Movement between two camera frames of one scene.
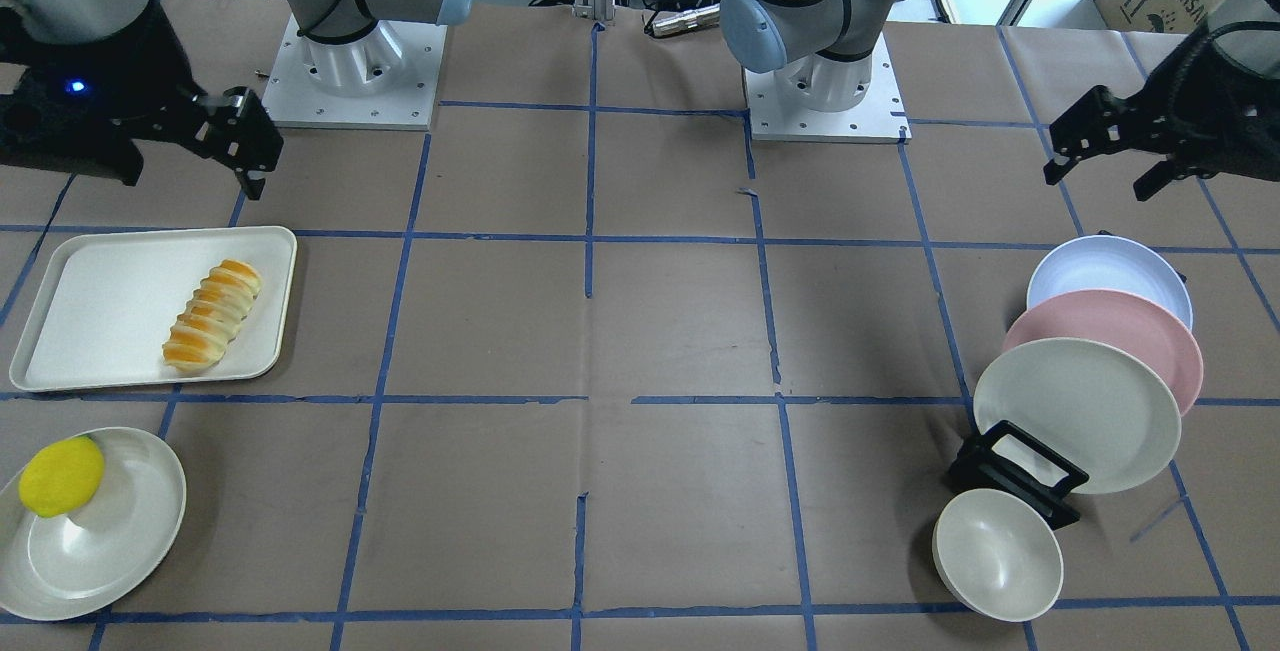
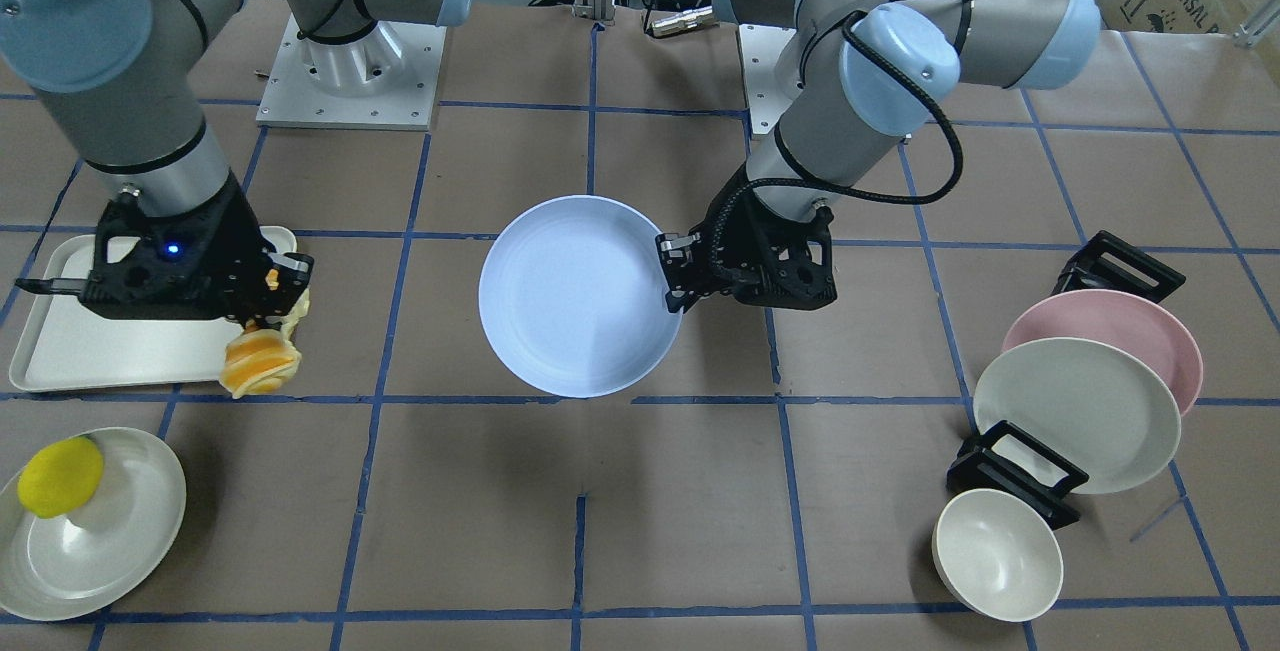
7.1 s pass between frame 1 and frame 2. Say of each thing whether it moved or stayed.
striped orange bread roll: moved
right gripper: moved
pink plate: stayed
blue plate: moved
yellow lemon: stayed
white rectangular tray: stayed
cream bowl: stayed
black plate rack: stayed
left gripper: moved
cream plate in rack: stayed
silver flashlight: stayed
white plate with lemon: stayed
